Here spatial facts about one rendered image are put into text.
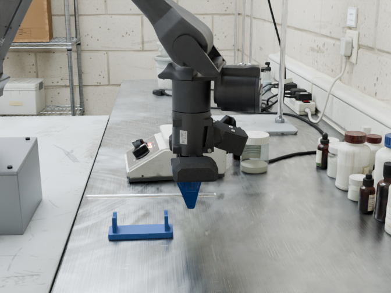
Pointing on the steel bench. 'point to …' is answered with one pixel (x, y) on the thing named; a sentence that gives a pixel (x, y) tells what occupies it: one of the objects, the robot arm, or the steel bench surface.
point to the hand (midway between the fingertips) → (191, 186)
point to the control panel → (145, 156)
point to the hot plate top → (166, 130)
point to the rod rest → (139, 230)
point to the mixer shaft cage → (243, 34)
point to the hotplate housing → (147, 164)
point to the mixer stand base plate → (262, 124)
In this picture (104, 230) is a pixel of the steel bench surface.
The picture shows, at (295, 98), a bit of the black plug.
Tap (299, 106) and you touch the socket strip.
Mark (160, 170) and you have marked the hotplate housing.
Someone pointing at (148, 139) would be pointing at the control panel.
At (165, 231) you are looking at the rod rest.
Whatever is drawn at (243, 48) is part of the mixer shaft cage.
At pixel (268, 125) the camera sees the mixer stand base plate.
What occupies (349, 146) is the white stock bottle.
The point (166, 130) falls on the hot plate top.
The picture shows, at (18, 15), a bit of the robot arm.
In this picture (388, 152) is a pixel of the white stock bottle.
